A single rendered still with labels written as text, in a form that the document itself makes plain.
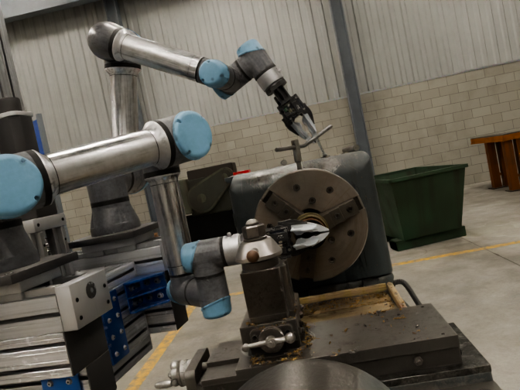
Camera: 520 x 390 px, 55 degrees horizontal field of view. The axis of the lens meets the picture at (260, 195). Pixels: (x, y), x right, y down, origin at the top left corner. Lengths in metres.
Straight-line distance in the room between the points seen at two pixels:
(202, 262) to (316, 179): 0.40
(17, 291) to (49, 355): 0.14
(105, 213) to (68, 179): 0.50
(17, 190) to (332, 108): 10.57
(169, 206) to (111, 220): 0.28
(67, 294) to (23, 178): 0.24
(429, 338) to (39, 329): 0.73
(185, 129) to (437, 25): 11.10
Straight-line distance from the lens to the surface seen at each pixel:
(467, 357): 0.85
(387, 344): 0.80
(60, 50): 12.84
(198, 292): 1.27
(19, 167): 1.02
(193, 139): 1.18
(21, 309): 1.12
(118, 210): 1.56
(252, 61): 1.54
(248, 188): 1.56
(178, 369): 0.90
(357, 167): 1.55
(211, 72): 1.42
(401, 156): 11.53
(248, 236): 0.82
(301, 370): 0.31
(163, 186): 1.32
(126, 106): 1.70
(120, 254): 1.55
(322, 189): 1.39
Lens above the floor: 1.26
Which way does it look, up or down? 3 degrees down
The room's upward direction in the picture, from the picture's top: 12 degrees counter-clockwise
